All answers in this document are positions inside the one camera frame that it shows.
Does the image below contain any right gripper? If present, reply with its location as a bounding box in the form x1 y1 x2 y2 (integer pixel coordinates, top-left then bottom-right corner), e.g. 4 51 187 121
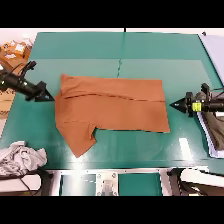
184 91 203 118

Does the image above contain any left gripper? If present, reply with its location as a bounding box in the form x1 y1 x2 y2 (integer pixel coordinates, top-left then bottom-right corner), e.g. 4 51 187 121
23 80 47 102

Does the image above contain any orange-brown T-shirt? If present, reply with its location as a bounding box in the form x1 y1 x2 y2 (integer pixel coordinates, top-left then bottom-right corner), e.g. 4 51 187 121
54 73 171 159

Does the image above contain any brown garment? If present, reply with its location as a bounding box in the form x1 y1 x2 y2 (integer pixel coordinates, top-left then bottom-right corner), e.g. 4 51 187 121
195 91 224 152

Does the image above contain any heap of orange clothes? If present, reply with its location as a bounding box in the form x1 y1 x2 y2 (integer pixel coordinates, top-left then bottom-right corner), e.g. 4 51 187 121
0 39 34 72

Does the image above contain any pale lilac cloth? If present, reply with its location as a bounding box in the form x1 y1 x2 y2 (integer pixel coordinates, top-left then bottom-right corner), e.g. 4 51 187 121
199 33 224 84

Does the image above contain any grey garment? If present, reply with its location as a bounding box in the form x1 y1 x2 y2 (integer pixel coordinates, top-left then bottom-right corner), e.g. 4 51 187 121
0 140 49 178

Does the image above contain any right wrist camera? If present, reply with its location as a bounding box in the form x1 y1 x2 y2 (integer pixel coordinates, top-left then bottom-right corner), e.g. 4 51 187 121
199 82 212 102

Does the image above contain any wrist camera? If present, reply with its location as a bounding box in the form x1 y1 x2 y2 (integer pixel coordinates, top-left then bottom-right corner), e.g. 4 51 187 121
19 60 38 82
199 82 212 102

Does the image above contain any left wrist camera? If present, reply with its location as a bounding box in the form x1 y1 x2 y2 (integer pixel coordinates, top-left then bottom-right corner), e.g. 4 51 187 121
19 60 38 82

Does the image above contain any silver frame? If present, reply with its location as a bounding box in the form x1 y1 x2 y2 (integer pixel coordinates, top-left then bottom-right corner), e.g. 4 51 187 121
43 166 212 197

